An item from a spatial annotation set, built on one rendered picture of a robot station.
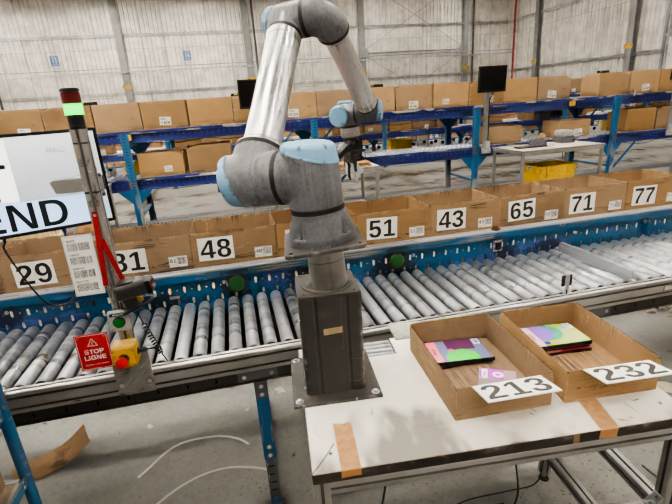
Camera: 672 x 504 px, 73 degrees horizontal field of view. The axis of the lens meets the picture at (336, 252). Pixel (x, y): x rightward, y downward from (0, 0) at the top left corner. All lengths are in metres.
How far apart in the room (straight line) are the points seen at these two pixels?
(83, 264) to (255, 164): 0.66
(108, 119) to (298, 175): 5.68
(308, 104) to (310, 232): 5.54
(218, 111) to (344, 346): 5.53
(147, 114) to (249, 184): 5.47
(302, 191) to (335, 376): 0.55
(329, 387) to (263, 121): 0.80
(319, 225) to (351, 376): 0.47
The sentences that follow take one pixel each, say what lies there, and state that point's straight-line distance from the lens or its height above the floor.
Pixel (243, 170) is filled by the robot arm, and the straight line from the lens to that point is 1.26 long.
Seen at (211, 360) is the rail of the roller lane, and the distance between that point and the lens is 1.71.
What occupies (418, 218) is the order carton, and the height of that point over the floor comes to 0.99.
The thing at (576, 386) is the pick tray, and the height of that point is 0.80.
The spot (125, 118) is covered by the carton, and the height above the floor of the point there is 1.54.
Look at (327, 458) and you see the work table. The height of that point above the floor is 0.75.
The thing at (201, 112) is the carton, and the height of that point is 1.55.
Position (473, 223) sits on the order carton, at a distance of 2.47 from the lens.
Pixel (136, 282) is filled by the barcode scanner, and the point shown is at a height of 1.09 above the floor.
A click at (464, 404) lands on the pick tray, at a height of 0.80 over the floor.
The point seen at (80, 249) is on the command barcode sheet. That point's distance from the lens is 1.60.
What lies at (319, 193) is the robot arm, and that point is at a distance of 1.18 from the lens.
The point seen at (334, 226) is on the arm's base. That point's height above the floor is 1.26.
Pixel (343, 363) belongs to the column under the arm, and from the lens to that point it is 1.36.
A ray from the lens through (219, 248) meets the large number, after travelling 2.16.
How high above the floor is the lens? 1.58
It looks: 18 degrees down
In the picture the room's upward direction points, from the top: 4 degrees counter-clockwise
